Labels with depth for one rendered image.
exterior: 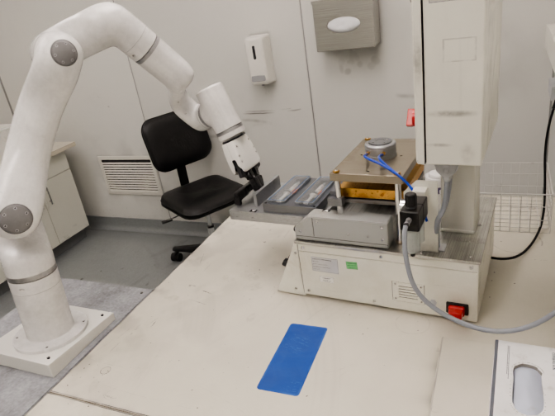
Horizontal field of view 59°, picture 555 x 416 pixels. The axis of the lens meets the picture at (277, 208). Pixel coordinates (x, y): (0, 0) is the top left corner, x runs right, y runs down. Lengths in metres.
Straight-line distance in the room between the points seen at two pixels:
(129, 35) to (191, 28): 1.78
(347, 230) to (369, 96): 1.60
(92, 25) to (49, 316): 0.74
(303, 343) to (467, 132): 0.61
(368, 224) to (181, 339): 0.57
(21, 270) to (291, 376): 0.70
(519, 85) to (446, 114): 1.63
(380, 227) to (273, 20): 1.85
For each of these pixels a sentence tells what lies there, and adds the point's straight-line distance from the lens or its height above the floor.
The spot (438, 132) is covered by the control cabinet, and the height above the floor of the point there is 1.22.
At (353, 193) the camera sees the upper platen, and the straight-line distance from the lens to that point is 1.25.
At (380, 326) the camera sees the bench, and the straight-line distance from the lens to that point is 1.27.
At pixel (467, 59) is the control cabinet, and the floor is 1.37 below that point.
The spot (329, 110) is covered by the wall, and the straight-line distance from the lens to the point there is 2.84.
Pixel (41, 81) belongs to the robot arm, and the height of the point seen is 1.43.
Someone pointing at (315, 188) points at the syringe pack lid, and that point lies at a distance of 1.41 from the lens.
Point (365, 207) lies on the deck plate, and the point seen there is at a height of 0.93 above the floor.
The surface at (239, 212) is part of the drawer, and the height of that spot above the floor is 0.97.
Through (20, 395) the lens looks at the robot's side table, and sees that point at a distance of 1.40.
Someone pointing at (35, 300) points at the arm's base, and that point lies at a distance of 1.40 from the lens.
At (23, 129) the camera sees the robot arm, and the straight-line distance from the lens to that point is 1.30.
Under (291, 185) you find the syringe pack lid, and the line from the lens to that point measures 1.46.
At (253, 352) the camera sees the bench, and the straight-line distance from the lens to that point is 1.25.
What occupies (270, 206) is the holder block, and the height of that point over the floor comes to 0.99.
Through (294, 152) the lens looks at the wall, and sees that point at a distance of 2.99.
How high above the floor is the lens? 1.55
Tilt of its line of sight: 24 degrees down
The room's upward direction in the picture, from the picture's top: 9 degrees counter-clockwise
